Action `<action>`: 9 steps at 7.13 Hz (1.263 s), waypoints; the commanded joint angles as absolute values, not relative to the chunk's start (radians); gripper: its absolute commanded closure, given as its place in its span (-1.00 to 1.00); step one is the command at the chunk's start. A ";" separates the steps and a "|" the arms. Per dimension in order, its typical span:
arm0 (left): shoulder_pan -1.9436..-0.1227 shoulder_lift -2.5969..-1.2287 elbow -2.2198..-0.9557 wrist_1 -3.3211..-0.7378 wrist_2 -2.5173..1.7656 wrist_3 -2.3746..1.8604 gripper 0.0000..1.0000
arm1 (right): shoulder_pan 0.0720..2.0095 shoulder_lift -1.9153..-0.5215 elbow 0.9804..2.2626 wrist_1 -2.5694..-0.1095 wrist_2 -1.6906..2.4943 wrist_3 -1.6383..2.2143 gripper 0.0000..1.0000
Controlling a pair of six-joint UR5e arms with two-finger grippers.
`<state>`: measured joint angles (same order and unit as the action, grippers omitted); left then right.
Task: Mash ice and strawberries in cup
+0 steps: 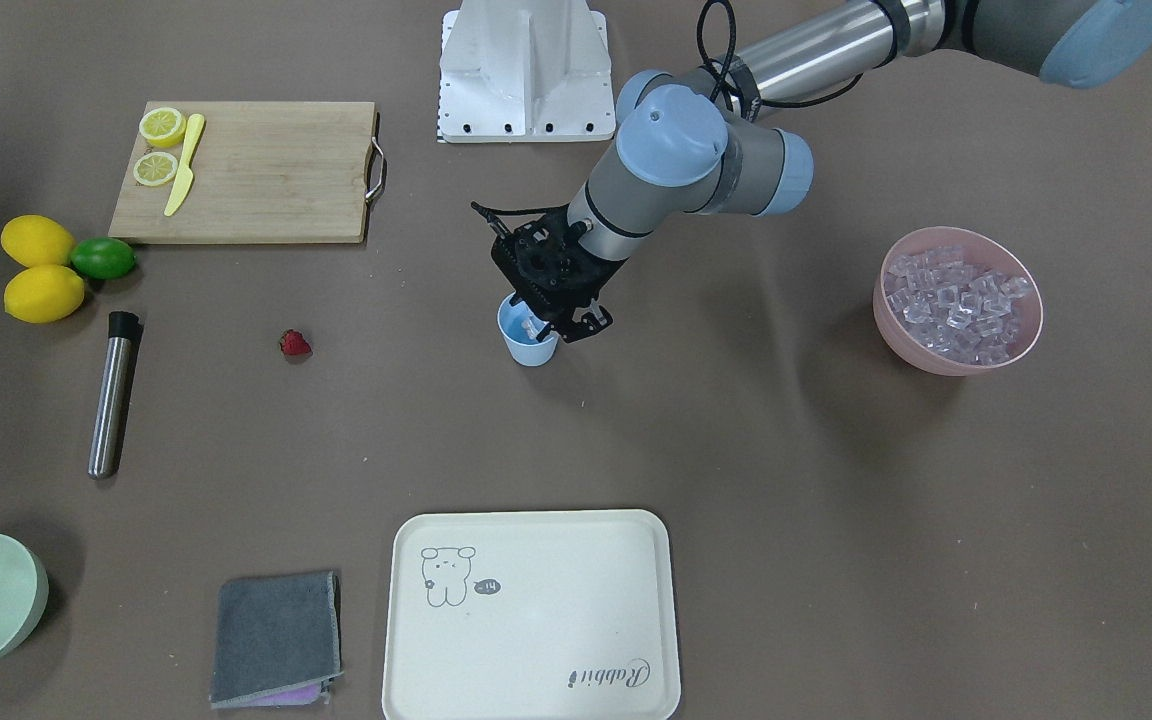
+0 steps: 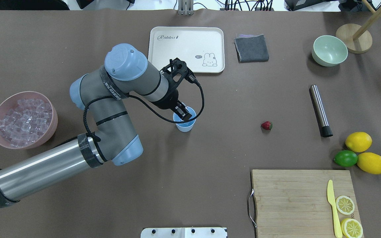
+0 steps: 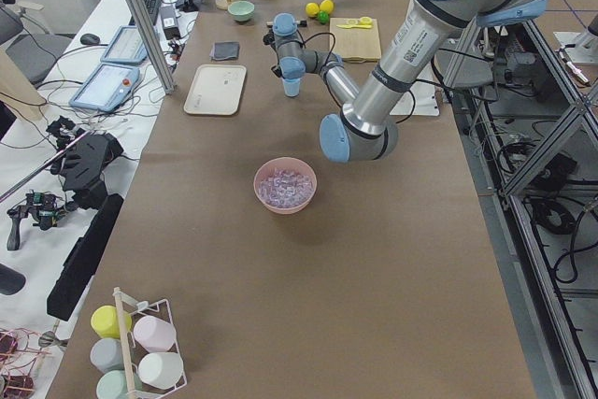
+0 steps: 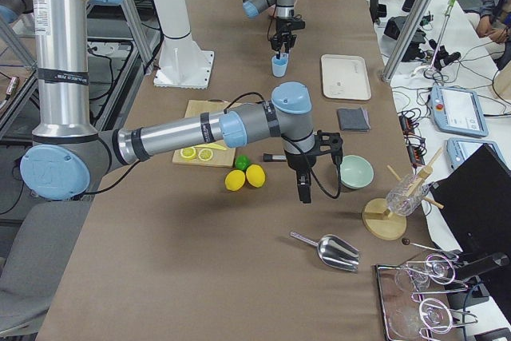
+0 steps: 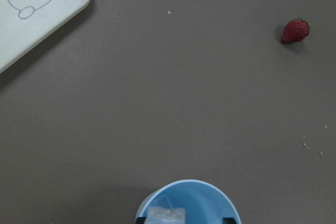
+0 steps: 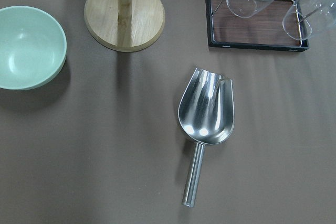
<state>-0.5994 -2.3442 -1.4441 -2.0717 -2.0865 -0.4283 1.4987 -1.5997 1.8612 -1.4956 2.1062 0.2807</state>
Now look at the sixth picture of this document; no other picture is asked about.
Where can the mint green bowl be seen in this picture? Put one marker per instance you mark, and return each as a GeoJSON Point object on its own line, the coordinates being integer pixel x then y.
{"type": "Point", "coordinates": [33, 48]}

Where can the steel ice scoop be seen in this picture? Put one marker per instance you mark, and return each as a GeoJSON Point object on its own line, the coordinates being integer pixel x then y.
{"type": "Point", "coordinates": [206, 115]}

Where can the wooden cup tree stand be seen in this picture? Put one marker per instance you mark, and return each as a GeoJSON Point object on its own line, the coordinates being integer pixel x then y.
{"type": "Point", "coordinates": [125, 25]}

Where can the black wooden glass tray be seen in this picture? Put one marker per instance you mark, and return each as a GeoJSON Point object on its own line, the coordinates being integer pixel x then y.
{"type": "Point", "coordinates": [262, 31]}

